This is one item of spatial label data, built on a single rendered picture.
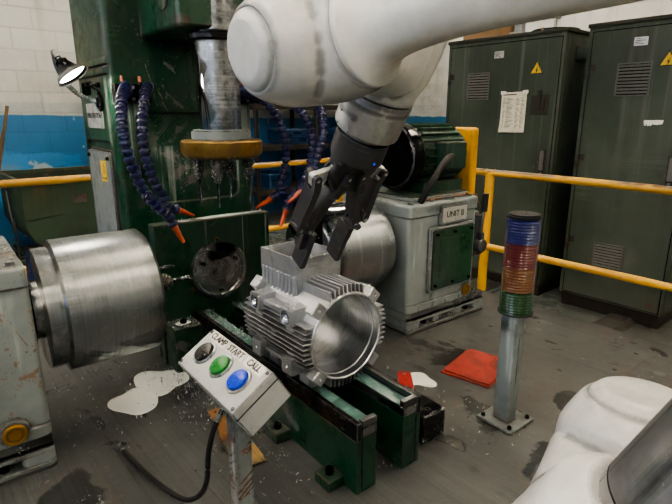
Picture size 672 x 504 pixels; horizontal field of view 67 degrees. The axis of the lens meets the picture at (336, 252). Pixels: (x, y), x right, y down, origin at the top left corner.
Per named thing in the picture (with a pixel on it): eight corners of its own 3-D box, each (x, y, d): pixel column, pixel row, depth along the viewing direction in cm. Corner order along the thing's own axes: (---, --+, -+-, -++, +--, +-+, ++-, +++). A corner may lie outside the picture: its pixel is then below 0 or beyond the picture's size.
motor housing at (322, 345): (244, 360, 101) (240, 268, 96) (321, 335, 113) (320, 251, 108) (304, 403, 86) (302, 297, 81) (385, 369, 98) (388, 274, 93)
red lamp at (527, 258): (495, 265, 95) (497, 241, 94) (514, 259, 98) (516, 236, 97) (524, 272, 90) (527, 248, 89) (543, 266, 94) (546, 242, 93)
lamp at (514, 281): (493, 288, 96) (495, 265, 95) (512, 281, 99) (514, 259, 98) (522, 296, 91) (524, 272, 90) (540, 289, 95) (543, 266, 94)
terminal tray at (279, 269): (260, 282, 99) (258, 246, 98) (304, 272, 106) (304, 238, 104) (295, 299, 91) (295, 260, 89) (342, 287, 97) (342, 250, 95)
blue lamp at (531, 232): (497, 241, 94) (499, 217, 92) (516, 236, 97) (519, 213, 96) (527, 248, 89) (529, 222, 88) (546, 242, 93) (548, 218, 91)
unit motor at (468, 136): (361, 263, 157) (363, 122, 146) (434, 247, 177) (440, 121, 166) (424, 285, 138) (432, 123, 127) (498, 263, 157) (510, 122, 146)
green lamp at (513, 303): (491, 310, 97) (493, 288, 96) (510, 303, 101) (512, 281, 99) (520, 320, 92) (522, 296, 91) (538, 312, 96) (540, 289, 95)
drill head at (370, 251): (259, 294, 140) (255, 203, 133) (371, 267, 164) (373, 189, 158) (312, 322, 121) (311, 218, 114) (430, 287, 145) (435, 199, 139)
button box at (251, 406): (195, 383, 76) (174, 361, 73) (231, 348, 79) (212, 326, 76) (252, 438, 63) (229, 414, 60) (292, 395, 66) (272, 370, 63)
